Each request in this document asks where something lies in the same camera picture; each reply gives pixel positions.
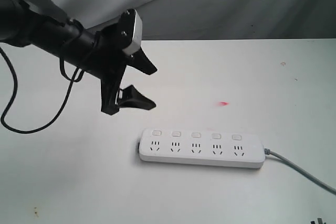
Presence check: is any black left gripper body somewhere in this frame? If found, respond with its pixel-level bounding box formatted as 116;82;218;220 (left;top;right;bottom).
82;23;124;115

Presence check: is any white five-outlet power strip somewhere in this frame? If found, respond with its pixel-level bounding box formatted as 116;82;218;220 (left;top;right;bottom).
139;128;266;169

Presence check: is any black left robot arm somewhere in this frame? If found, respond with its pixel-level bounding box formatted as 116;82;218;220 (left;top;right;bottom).
1;0;156;115

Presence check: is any grey backdrop cloth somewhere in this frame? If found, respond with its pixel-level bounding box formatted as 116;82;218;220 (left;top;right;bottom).
52;0;335;40

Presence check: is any black object at bottom edge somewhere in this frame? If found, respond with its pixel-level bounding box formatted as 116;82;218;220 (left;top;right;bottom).
310;218;326;224

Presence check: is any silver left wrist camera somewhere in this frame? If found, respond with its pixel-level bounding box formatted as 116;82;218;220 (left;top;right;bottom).
118;9;142;56

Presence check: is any grey power cord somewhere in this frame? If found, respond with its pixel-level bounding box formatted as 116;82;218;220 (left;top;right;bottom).
263;147;336;193

